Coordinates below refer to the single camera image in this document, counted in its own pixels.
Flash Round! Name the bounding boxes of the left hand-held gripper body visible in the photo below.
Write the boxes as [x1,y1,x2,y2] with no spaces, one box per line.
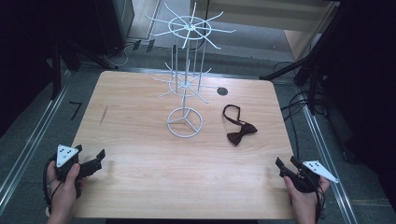
[54,144,80,183]

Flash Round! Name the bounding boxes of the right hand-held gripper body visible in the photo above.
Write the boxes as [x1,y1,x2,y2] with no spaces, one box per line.
[283,160,340,194]

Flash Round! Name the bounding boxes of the dark brown bow tie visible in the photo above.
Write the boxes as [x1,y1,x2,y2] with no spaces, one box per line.
[222,104,259,147]

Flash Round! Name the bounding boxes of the white wire display rack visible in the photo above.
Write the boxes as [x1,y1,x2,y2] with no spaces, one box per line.
[145,1,237,139]

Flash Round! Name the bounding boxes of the person's right hand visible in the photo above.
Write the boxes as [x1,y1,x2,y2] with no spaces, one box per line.
[283,175,332,220]

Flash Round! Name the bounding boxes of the person's left hand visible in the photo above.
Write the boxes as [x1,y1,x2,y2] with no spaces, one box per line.
[47,162,83,219]

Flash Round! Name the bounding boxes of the black metal stand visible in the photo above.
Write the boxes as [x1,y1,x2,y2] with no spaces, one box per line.
[49,29,120,101]
[259,3,347,116]

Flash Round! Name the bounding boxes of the dark cabinet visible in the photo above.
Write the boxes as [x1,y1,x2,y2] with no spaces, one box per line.
[92,0,135,56]

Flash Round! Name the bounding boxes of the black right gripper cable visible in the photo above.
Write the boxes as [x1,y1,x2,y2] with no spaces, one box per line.
[313,186,327,224]

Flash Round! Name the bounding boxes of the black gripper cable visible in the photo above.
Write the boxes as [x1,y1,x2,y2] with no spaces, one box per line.
[42,154,60,207]
[313,186,327,224]

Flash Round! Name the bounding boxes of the aluminium floor rail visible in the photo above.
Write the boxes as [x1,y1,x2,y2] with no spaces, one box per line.
[0,70,73,207]
[302,104,360,224]

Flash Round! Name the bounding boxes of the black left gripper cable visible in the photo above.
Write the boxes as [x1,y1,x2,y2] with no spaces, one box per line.
[42,154,60,207]

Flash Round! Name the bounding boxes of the black floor cables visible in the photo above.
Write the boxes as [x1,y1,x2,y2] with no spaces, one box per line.
[272,60,328,162]

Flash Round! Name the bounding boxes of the white floor cable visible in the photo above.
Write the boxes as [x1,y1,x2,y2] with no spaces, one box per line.
[104,42,135,68]

